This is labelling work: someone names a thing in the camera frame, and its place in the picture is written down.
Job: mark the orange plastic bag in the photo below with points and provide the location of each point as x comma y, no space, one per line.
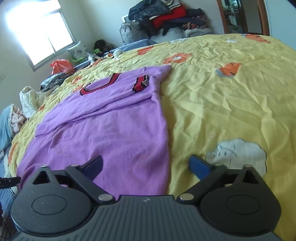
61,66

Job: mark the leopard print garment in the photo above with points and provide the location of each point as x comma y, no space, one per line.
52,81

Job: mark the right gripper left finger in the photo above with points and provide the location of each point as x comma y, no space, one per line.
53,202

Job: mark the green plastic stool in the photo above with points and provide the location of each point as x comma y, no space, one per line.
82,59

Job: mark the blue quilted blanket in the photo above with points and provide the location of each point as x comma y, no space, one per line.
124,48

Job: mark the pile of folded clothes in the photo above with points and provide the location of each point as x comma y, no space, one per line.
151,16

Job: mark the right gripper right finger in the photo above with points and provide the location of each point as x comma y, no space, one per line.
236,202

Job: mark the white fluffy ball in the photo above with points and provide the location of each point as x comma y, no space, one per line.
117,53

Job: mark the floral white pillow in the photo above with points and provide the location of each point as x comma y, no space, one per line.
78,50

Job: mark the yellow floral bed quilt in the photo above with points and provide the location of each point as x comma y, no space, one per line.
236,88

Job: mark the purple sweater red collar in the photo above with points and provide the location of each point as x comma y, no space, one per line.
118,118

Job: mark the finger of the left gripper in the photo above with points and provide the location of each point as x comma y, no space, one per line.
9,182

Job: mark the window with grey frame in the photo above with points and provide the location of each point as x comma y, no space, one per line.
41,29

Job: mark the white quilted jacket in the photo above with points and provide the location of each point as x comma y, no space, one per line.
31,100

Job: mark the checkered black white bag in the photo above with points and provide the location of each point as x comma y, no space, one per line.
132,32

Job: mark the wooden door frame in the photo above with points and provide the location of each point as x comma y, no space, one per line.
244,17

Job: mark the light blue cloth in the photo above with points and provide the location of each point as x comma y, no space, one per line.
7,131

